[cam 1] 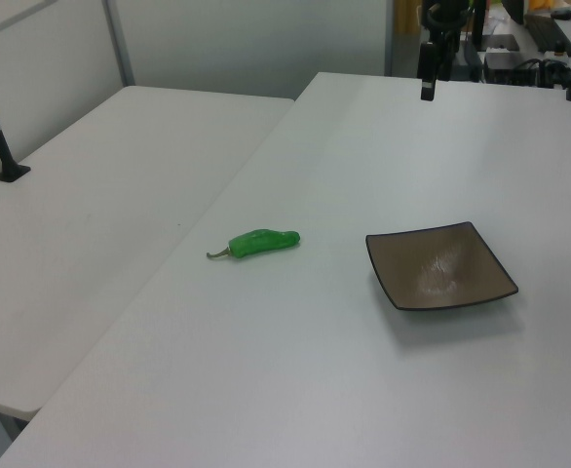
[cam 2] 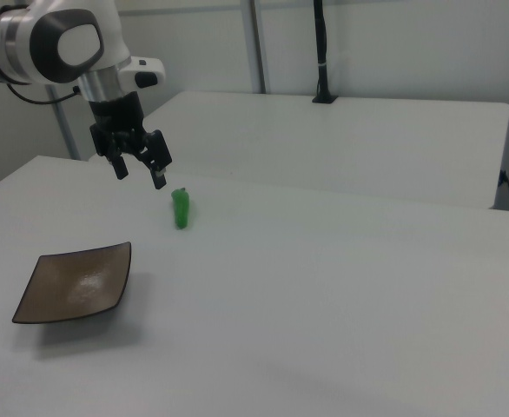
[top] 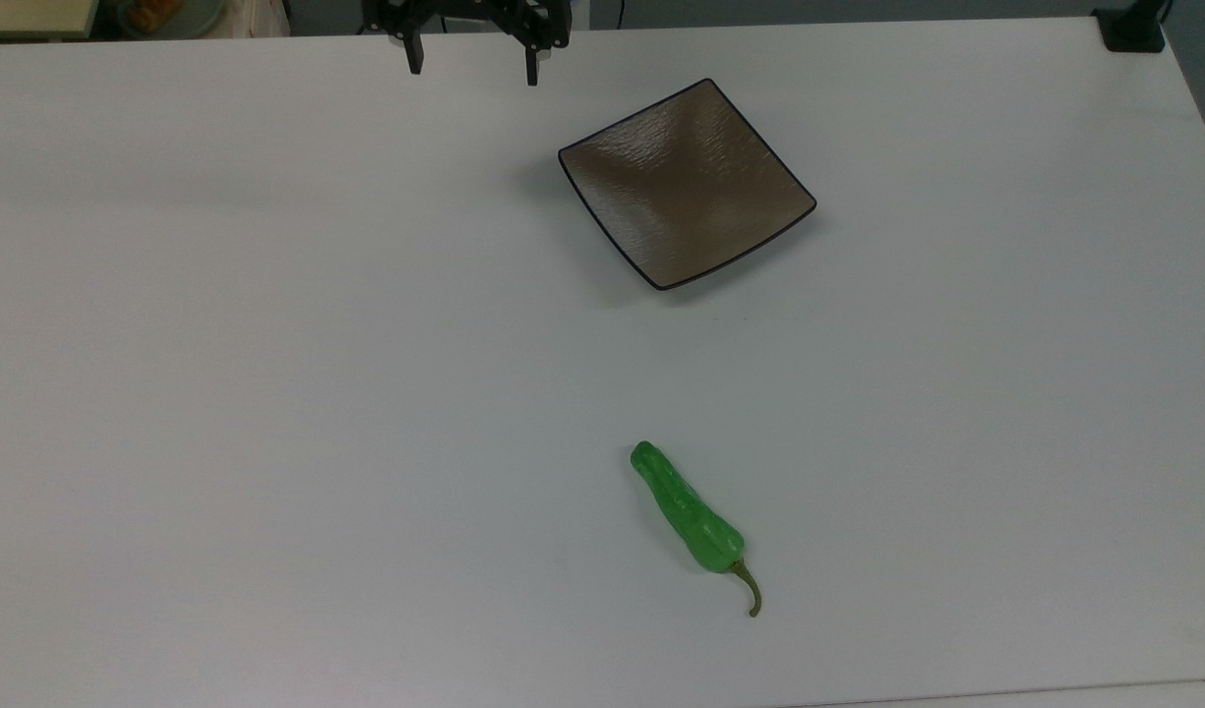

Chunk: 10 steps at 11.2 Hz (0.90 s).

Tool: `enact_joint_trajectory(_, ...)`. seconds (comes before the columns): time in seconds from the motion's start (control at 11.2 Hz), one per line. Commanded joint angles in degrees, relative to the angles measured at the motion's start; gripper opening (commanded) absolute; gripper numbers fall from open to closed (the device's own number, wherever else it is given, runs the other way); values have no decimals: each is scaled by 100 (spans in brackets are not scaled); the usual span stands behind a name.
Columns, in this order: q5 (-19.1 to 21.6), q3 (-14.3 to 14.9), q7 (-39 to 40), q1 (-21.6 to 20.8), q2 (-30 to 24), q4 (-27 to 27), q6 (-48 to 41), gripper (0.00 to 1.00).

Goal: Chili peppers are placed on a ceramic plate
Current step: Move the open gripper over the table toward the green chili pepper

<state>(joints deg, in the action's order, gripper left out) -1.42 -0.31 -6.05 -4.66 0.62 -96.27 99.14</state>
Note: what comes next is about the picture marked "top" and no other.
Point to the green chili pepper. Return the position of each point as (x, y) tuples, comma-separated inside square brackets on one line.
[(691, 516)]

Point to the black clamp mount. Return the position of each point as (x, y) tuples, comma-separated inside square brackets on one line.
[(1131, 31)]

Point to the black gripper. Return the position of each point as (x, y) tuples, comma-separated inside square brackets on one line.
[(484, 8)]

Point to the white cloth bundle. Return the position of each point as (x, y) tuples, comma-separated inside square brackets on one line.
[(258, 15)]

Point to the square brown ceramic plate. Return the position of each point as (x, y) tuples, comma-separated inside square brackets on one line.
[(686, 182)]

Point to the wooden shelf board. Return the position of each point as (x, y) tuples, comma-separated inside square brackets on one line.
[(31, 15)]

